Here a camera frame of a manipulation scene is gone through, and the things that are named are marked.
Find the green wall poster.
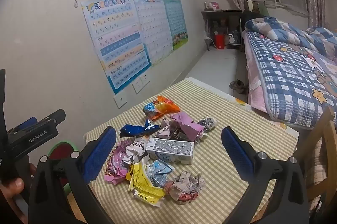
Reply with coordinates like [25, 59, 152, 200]
[162, 0, 189, 51]

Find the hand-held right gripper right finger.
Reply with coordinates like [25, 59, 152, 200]
[221, 126, 308, 224]

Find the red bag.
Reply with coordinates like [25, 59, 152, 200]
[214, 33, 226, 50]

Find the blue grey duvet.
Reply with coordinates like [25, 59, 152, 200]
[245, 17, 337, 62]

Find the light blue wrapper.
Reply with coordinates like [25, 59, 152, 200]
[146, 159, 175, 188]

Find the glossy pink wrapper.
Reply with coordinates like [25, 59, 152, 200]
[104, 140, 132, 184]

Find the wooden chair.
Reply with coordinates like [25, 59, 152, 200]
[295, 105, 337, 224]

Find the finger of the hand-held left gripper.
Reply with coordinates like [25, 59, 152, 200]
[37, 109, 66, 126]
[8, 117, 38, 132]

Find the orange snack wrapper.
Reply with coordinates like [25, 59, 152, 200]
[143, 95, 181, 120]

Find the red bin with green rim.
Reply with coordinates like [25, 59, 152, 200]
[47, 141, 79, 195]

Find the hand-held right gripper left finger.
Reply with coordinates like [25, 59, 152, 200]
[28, 126, 116, 224]

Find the blue foil wrapper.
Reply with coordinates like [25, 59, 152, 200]
[120, 119, 162, 138]

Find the large white wall plate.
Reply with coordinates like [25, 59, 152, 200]
[113, 94, 128, 109]

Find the pale blue wall poster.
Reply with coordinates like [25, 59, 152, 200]
[132, 0, 174, 66]

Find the paper ball red print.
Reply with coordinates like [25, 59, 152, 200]
[164, 171, 206, 205]

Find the large blue-bordered wall poster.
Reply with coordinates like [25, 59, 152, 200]
[81, 0, 152, 95]

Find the black and white wrapper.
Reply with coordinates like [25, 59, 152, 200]
[197, 116, 217, 133]

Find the dark cloth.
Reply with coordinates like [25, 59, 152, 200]
[243, 10, 266, 27]

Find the white lettered wrapper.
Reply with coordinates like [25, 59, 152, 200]
[125, 136, 150, 164]

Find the white milk carton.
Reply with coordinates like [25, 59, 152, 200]
[146, 137, 195, 165]

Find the pink checked chair cushion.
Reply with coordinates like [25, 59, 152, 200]
[309, 138, 328, 214]

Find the person's left hand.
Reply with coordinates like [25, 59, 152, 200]
[0, 163, 36, 224]

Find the pair of brown shoes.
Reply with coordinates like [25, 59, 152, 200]
[229, 79, 247, 94]

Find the dark wooden shelf cabinet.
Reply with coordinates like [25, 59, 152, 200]
[201, 9, 243, 52]

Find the blue checked bed sheet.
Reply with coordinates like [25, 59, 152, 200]
[245, 30, 337, 125]

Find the pale pink wrapper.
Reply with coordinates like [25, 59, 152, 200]
[158, 119, 175, 138]

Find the pink bed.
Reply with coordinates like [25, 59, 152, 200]
[241, 29, 337, 131]

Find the lilac snack wrapper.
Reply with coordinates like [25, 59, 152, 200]
[170, 112, 208, 144]

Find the yellow snack wrapper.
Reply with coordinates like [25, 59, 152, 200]
[128, 161, 166, 207]

